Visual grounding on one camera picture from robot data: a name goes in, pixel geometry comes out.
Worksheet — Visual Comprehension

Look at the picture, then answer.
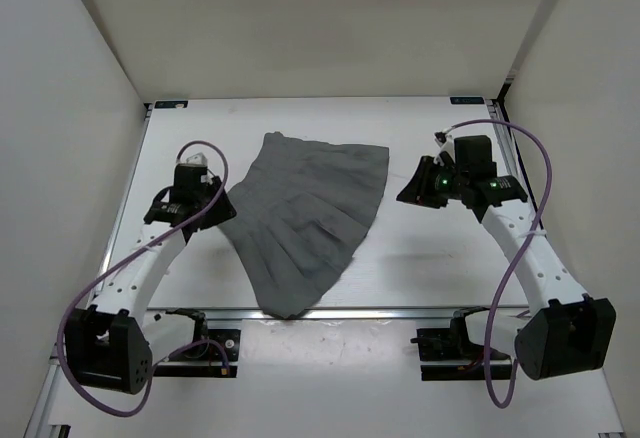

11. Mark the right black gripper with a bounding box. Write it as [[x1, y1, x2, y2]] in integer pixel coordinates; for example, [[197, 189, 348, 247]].
[[395, 156, 468, 209]]

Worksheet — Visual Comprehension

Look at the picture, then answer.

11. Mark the grey pleated skirt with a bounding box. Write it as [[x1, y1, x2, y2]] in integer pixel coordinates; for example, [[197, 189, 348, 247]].
[[220, 132, 390, 319]]

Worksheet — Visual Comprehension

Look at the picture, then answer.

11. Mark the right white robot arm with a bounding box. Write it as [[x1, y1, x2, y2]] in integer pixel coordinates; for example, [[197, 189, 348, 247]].
[[396, 156, 616, 380]]

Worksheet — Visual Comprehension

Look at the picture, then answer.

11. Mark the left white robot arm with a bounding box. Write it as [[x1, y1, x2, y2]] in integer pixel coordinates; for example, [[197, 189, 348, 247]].
[[64, 153, 236, 394]]

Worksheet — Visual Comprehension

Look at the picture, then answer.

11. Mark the right blue corner label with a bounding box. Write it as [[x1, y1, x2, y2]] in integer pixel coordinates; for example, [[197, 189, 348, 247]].
[[449, 96, 485, 106]]

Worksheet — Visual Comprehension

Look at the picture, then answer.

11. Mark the blue corner label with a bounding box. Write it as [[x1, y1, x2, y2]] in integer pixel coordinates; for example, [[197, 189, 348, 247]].
[[449, 96, 485, 106], [153, 100, 189, 109]]

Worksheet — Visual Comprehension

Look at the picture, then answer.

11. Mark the left blue corner label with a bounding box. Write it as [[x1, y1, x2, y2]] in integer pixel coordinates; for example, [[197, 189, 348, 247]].
[[153, 100, 189, 109]]

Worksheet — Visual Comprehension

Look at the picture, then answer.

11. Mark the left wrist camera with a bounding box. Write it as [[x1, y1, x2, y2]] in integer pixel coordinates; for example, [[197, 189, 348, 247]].
[[181, 152, 208, 168]]

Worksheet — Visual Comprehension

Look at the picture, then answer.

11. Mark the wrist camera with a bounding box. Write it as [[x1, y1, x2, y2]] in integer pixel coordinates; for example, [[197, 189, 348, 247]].
[[437, 135, 497, 180], [181, 152, 208, 168]]

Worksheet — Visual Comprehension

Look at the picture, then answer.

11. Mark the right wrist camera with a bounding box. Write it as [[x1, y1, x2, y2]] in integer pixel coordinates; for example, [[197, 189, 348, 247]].
[[437, 135, 497, 180]]

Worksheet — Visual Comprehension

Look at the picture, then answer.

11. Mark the aluminium frame rail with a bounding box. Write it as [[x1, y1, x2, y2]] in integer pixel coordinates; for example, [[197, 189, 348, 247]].
[[487, 99, 530, 194]]

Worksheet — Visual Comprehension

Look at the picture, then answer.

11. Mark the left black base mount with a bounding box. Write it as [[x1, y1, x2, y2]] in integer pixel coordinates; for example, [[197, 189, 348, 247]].
[[143, 308, 241, 379]]

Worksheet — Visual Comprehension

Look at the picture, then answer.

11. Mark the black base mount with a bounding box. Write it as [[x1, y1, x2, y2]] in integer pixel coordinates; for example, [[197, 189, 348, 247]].
[[410, 307, 487, 382], [143, 308, 241, 379]]

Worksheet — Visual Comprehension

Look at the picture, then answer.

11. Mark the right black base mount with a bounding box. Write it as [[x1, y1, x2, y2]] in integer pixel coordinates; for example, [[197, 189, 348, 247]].
[[410, 307, 487, 382]]

